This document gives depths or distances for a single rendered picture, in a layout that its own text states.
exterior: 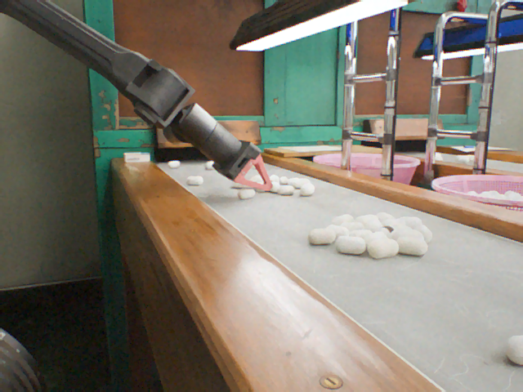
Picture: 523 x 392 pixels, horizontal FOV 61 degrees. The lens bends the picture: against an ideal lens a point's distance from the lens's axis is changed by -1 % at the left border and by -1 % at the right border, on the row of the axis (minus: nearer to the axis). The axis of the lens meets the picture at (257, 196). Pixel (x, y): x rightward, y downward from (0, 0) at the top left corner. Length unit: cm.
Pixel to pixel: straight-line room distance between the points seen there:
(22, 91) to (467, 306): 194
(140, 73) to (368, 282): 48
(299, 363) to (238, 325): 6
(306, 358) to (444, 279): 23
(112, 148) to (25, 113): 89
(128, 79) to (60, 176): 144
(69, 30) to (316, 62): 85
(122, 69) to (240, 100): 66
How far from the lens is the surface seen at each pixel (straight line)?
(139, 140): 128
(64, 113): 212
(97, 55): 77
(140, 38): 131
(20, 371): 29
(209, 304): 33
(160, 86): 72
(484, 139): 106
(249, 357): 27
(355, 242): 50
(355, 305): 39
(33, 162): 214
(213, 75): 134
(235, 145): 76
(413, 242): 52
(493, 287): 47
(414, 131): 160
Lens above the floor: 90
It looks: 11 degrees down
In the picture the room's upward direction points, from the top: straight up
